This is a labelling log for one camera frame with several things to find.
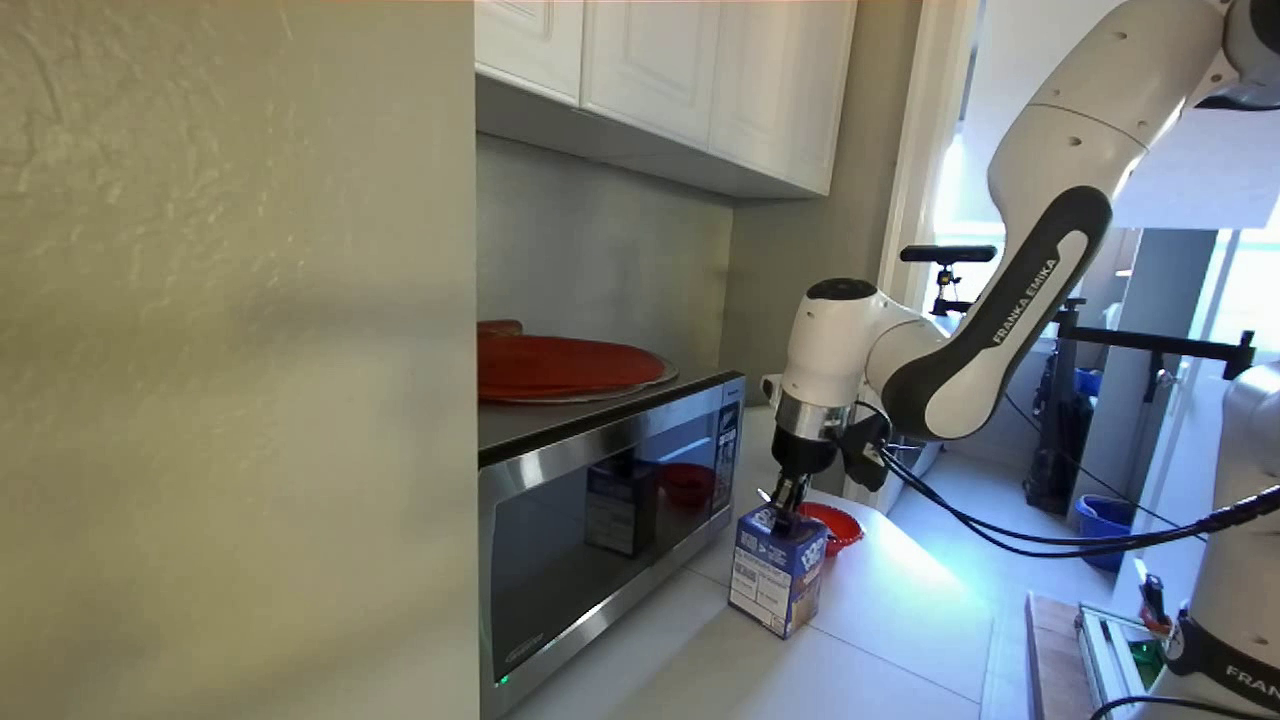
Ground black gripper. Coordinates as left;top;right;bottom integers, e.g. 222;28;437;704
768;429;843;525

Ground blue Pop-Tarts box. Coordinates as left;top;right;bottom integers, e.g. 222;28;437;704
725;499;833;639

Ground red plastic bowl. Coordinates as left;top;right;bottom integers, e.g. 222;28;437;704
794;499;869;558

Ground white countertop appliance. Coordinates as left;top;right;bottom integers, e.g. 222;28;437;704
838;434;944;521

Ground stainless steel microwave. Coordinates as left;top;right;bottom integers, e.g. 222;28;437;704
474;371;750;720

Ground red round plate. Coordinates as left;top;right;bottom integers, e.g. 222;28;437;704
474;330;671;409

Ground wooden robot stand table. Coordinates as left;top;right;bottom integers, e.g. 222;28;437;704
1018;591;1111;720

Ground blue bin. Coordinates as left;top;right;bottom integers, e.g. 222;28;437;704
1076;494;1139;575

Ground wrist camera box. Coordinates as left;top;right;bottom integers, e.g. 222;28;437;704
834;411;895;494

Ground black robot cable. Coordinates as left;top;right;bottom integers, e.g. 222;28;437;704
871;394;1280;562

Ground small black clamp mount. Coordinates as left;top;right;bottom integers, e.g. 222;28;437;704
895;238;1000;318

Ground green-edged robot base plate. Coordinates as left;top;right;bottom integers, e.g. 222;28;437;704
1076;600;1187;709

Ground black camera stand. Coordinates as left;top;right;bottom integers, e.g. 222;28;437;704
1025;290;1258;515

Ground white wall cabinets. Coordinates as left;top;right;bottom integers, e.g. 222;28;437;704
470;0;859;204

